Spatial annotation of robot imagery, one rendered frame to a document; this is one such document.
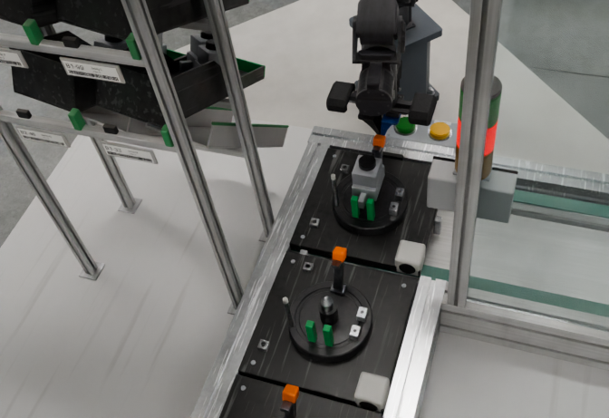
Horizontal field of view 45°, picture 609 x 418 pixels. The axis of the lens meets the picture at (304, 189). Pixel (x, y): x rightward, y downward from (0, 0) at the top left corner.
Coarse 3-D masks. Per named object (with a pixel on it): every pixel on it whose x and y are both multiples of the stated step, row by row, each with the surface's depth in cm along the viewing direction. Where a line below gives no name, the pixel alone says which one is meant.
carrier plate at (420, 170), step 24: (336, 168) 142; (384, 168) 140; (408, 168) 140; (312, 192) 138; (408, 192) 136; (312, 216) 135; (408, 216) 132; (432, 216) 132; (312, 240) 131; (336, 240) 131; (360, 240) 130; (384, 240) 130; (408, 240) 129; (384, 264) 127
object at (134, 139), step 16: (32, 48) 95; (48, 48) 94; (64, 48) 93; (80, 48) 93; (96, 48) 92; (128, 64) 92; (0, 112) 111; (48, 128) 109; (64, 128) 108; (96, 128) 106; (144, 144) 104; (160, 144) 103
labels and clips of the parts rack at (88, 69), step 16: (32, 32) 93; (0, 48) 97; (16, 64) 99; (64, 64) 95; (80, 64) 94; (96, 64) 93; (112, 64) 92; (112, 80) 95; (16, 112) 109; (80, 112) 105; (16, 128) 111; (32, 128) 110; (80, 128) 106; (112, 128) 104; (64, 144) 111; (112, 144) 106; (144, 160) 107
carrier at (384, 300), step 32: (288, 256) 130; (288, 288) 126; (320, 288) 123; (352, 288) 122; (384, 288) 123; (416, 288) 124; (288, 320) 117; (320, 320) 119; (352, 320) 118; (384, 320) 120; (256, 352) 119; (288, 352) 118; (320, 352) 115; (352, 352) 115; (384, 352) 116; (320, 384) 114; (352, 384) 113; (384, 384) 111
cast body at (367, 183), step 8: (360, 160) 126; (368, 160) 125; (376, 160) 126; (360, 168) 126; (368, 168) 125; (376, 168) 125; (352, 176) 126; (360, 176) 125; (368, 176) 125; (376, 176) 125; (360, 184) 127; (368, 184) 126; (376, 184) 126; (360, 192) 128; (368, 192) 127; (376, 192) 127; (360, 200) 126; (360, 208) 128
